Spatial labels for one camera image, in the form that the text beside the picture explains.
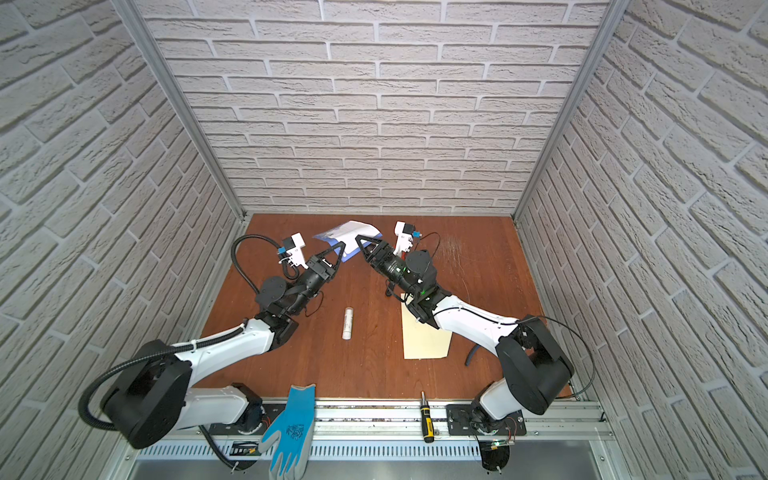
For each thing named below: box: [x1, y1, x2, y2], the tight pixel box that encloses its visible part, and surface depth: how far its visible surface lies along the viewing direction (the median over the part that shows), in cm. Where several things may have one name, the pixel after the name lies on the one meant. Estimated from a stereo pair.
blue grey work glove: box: [258, 384, 317, 480], surface depth 72 cm
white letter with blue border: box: [313, 220, 383, 262], surface depth 74 cm
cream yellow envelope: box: [400, 293, 453, 360], surface depth 87 cm
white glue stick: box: [342, 306, 354, 341], surface depth 91 cm
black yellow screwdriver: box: [420, 390, 435, 443], surface depth 73 cm
